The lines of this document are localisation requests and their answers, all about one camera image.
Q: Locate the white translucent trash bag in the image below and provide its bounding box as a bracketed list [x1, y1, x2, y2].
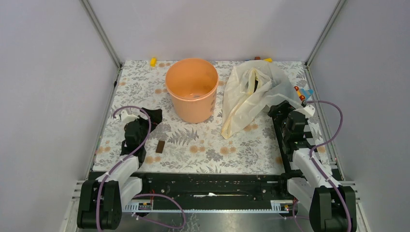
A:
[221, 60, 301, 139]

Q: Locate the black plastic trash bag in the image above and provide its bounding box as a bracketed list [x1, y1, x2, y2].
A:
[142, 107, 163, 132]

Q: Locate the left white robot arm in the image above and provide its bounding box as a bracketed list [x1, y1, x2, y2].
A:
[77, 115, 155, 230]

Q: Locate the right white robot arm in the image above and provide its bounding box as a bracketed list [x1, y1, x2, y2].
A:
[268, 101, 357, 232]

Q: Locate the orange plastic trash bin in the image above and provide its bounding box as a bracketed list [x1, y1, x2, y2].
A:
[165, 58, 219, 123]

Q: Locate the black white checkerboard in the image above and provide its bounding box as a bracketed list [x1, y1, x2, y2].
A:
[277, 126, 322, 174]

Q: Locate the small brown block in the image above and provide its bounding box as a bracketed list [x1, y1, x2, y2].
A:
[155, 141, 165, 154]

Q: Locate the yellow red toy car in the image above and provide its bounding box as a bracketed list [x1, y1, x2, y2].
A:
[294, 86, 306, 101]

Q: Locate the blue toy piece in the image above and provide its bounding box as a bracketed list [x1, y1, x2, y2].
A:
[303, 89, 314, 100]

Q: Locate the floral patterned table mat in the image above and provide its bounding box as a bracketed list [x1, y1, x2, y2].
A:
[111, 60, 284, 174]

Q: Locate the yellow toy block left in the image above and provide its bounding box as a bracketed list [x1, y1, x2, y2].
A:
[150, 58, 157, 67]

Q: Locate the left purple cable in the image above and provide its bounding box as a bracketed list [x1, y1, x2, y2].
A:
[96, 106, 187, 232]

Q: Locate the purple cable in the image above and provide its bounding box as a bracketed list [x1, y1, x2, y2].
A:
[291, 100, 353, 232]
[96, 106, 187, 232]

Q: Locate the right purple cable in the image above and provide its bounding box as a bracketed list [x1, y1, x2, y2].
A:
[291, 100, 353, 232]

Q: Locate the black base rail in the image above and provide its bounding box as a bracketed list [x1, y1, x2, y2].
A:
[132, 170, 302, 211]

